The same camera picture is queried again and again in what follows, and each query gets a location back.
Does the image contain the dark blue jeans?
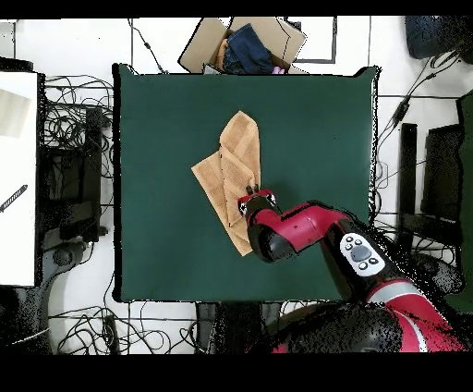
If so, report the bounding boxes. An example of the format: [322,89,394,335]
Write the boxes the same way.
[222,22,276,75]

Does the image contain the black monitor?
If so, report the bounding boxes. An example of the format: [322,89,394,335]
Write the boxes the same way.
[420,123,465,223]

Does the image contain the person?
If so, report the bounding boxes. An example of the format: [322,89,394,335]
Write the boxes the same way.
[404,15,473,65]

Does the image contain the black cable with inline plug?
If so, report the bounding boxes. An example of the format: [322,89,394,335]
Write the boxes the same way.
[127,17,169,75]

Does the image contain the dark green table cloth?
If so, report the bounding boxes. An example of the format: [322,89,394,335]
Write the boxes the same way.
[111,62,382,306]

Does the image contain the brown cardboard box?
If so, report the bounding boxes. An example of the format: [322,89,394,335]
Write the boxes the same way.
[176,16,308,75]

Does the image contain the tan terry towel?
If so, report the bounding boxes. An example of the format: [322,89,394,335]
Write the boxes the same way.
[190,109,262,257]

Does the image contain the dark green fabric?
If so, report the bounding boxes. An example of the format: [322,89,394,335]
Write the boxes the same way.
[439,90,473,313]

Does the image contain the black upright stand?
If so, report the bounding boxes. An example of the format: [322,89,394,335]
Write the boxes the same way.
[394,122,418,254]

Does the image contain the black striped tool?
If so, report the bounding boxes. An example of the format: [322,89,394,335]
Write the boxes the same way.
[0,183,30,214]

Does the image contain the black equipment rack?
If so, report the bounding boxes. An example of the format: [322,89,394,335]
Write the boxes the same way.
[38,106,108,245]

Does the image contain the black cable with power adapter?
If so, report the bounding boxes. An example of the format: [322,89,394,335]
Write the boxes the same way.
[376,51,470,149]

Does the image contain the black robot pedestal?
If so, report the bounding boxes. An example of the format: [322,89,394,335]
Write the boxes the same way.
[194,301,284,354]

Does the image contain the white desk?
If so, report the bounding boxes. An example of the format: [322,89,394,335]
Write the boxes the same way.
[0,71,40,288]

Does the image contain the beige box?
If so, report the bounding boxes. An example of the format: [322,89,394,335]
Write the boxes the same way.
[0,87,31,140]

